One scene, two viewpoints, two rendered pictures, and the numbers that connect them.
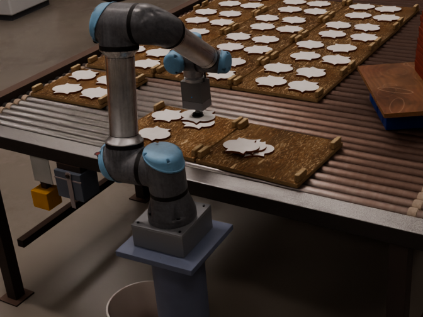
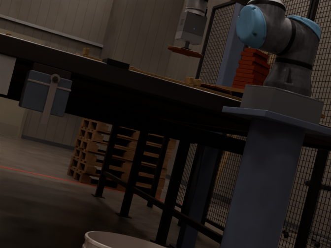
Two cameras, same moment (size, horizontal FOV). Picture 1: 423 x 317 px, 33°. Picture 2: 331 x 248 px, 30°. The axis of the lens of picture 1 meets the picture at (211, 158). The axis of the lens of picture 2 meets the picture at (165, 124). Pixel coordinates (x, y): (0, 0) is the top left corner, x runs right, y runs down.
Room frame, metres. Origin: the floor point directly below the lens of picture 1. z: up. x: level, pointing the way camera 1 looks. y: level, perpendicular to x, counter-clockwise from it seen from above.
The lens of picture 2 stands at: (0.99, 1.84, 0.72)
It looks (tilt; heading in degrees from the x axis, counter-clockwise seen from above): 1 degrees up; 308
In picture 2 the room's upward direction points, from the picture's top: 14 degrees clockwise
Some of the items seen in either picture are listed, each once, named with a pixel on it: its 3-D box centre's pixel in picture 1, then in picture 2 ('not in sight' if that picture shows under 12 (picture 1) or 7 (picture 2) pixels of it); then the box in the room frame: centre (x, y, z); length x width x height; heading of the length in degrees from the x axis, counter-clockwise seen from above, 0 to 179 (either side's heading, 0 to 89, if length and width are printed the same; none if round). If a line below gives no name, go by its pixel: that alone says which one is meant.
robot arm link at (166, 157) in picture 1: (163, 168); (297, 40); (1.88, 0.14, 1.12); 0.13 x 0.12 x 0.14; 63
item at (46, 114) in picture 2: (76, 182); (45, 95); (2.50, 0.54, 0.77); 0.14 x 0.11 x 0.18; 57
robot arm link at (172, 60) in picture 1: (183, 59); not in sight; (2.28, 0.07, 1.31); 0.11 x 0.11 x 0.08; 63
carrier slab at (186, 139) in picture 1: (177, 131); (129, 74); (2.55, 0.12, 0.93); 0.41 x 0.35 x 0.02; 53
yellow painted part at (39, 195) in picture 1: (43, 179); not in sight; (2.59, 0.69, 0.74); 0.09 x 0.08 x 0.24; 57
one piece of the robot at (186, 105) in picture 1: (197, 90); (190, 27); (2.39, 0.03, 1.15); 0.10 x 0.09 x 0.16; 149
